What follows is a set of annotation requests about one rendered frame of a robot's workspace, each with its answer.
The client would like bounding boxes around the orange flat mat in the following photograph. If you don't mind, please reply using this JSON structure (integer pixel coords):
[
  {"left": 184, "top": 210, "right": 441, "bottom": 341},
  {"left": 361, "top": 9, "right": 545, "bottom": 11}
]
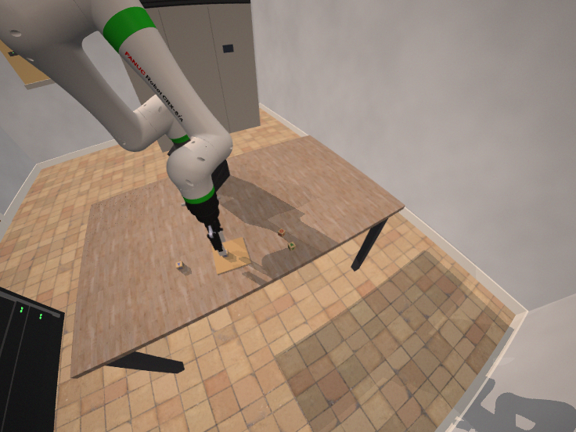
[{"left": 212, "top": 237, "right": 251, "bottom": 275}]

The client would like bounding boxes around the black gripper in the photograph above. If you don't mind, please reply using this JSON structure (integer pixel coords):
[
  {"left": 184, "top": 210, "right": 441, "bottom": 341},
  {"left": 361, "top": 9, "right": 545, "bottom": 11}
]
[{"left": 196, "top": 208, "right": 227, "bottom": 256}]

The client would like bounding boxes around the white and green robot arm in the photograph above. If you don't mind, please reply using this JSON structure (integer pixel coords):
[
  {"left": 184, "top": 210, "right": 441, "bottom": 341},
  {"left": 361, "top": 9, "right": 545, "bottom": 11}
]
[{"left": 0, "top": 0, "right": 233, "bottom": 217}]

